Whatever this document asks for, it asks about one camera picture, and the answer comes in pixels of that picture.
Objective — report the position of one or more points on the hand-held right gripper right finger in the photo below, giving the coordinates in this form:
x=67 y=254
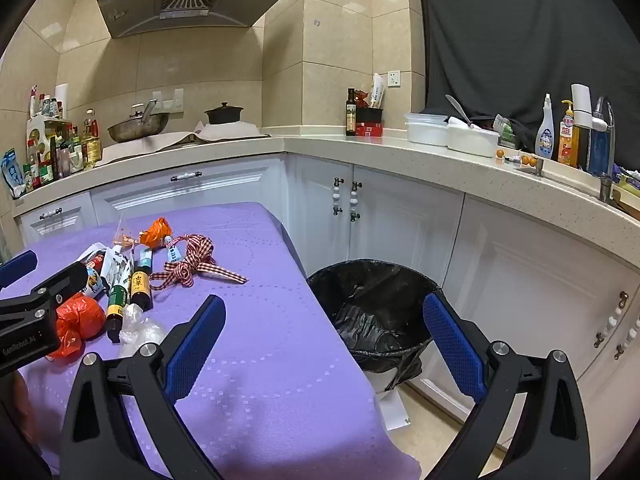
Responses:
x=452 y=347

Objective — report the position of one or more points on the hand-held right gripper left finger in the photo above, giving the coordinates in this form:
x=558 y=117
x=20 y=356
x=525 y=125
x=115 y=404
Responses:
x=197 y=350

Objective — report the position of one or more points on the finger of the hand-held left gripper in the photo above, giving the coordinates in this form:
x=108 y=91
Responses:
x=65 y=280
x=17 y=267

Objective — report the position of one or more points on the clear wrapper with orange print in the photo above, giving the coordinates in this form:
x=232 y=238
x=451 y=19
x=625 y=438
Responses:
x=123 y=240

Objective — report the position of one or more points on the dark bottle with yellow label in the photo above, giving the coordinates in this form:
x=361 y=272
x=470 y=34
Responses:
x=141 y=287

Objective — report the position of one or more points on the waste bin with black bag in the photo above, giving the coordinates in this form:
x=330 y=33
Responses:
x=375 y=310

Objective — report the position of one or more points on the light blue tube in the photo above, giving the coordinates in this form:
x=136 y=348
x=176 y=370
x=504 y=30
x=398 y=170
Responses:
x=173 y=251

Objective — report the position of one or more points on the colourful snack packet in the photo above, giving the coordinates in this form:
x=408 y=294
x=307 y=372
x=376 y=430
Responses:
x=94 y=284

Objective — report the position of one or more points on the red plastic bag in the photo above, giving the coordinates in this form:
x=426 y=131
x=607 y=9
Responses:
x=77 y=325

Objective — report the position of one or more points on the white tube with green print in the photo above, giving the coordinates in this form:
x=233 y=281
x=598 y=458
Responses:
x=117 y=270

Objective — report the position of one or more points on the clear plastic bag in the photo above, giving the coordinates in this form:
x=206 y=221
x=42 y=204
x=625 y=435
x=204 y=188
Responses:
x=142 y=330

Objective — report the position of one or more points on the dark bottle with green label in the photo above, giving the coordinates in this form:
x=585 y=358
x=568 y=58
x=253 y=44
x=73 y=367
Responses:
x=116 y=310

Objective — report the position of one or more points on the purple tablecloth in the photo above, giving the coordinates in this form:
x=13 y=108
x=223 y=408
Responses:
x=280 y=360

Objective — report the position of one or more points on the red checked ribbon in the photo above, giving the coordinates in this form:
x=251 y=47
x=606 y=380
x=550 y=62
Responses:
x=192 y=266

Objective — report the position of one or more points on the white paper sheet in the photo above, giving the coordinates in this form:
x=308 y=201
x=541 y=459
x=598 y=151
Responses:
x=392 y=410

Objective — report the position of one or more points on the blue and white packet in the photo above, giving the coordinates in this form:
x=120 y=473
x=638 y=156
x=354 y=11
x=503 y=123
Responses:
x=12 y=172

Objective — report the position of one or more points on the crumpled orange snack wrapper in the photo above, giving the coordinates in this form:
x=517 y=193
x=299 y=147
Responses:
x=156 y=230

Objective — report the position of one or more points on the group of condiment bottles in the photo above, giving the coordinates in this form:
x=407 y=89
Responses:
x=47 y=155

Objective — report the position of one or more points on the yellow cooking oil bottle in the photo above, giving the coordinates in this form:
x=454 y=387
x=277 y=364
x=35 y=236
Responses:
x=91 y=142

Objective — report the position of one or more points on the steel wok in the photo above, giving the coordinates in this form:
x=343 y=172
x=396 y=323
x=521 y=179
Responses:
x=137 y=129

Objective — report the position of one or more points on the white paper towel roll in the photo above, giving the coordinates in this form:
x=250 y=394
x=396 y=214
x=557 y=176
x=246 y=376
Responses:
x=61 y=100

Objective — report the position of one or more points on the beige stove cover sheet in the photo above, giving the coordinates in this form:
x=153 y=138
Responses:
x=225 y=132

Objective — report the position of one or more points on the green packet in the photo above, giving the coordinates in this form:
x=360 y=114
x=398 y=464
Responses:
x=506 y=132

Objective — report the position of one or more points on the black cooking pot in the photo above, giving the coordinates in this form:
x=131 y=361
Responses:
x=224 y=114

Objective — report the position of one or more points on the white spray bottle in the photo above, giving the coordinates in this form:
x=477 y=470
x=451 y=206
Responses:
x=544 y=135

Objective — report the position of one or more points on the red boxes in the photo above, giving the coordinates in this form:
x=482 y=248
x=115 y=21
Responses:
x=370 y=130

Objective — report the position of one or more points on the orange dish soap bottle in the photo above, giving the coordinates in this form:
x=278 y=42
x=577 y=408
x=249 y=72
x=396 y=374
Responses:
x=567 y=142

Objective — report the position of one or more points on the steel ladle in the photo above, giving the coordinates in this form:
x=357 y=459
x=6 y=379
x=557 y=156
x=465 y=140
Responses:
x=457 y=107

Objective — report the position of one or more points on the steel faucet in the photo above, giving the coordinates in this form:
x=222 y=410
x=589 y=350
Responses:
x=602 y=150

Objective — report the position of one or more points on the dark glass oil bottle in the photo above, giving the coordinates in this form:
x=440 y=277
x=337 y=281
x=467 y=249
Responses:
x=351 y=117

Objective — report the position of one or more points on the white chopstick packet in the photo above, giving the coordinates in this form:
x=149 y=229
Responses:
x=377 y=90

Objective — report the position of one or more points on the white faucet water purifier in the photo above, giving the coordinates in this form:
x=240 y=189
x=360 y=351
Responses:
x=582 y=107

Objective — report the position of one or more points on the black curtain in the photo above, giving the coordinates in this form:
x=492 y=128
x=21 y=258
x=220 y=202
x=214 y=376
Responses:
x=510 y=35

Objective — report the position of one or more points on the white wall switch panel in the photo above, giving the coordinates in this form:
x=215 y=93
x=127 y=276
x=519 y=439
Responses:
x=176 y=99

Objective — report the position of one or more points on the white wall outlet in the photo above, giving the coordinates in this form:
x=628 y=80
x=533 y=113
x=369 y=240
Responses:
x=394 y=79

